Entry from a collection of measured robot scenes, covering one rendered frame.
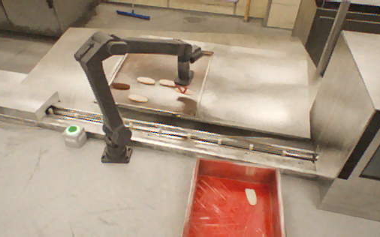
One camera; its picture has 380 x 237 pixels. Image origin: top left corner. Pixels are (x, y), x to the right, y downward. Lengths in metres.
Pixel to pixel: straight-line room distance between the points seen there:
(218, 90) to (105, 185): 0.72
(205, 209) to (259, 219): 0.20
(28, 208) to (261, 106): 1.08
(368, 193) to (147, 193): 0.78
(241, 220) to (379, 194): 0.47
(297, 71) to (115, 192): 1.12
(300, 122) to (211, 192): 0.55
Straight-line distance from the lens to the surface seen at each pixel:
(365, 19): 2.85
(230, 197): 1.14
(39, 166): 1.36
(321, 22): 2.78
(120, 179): 1.20
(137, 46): 1.04
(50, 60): 2.09
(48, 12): 4.01
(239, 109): 1.40
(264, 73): 1.61
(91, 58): 0.94
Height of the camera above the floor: 1.76
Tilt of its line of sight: 41 degrees down
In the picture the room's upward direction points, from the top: 2 degrees clockwise
